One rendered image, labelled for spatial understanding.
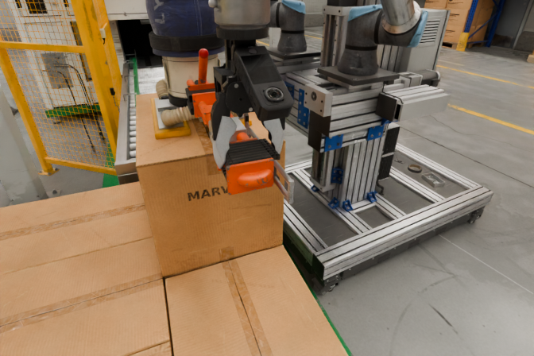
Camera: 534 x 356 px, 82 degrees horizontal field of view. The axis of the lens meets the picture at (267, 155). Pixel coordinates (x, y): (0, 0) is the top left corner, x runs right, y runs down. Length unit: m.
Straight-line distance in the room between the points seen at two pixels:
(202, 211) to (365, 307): 1.03
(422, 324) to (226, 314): 1.02
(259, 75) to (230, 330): 0.70
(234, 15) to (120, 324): 0.83
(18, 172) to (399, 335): 2.31
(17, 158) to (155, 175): 1.67
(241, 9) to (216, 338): 0.77
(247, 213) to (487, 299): 1.35
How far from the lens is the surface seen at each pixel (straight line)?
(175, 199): 0.88
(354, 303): 1.68
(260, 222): 1.01
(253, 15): 0.42
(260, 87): 0.39
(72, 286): 1.15
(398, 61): 1.64
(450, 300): 1.87
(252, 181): 0.46
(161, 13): 0.95
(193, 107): 0.79
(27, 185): 2.52
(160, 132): 0.93
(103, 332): 1.01
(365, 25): 1.21
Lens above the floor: 1.33
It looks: 29 degrees down
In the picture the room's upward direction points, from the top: straight up
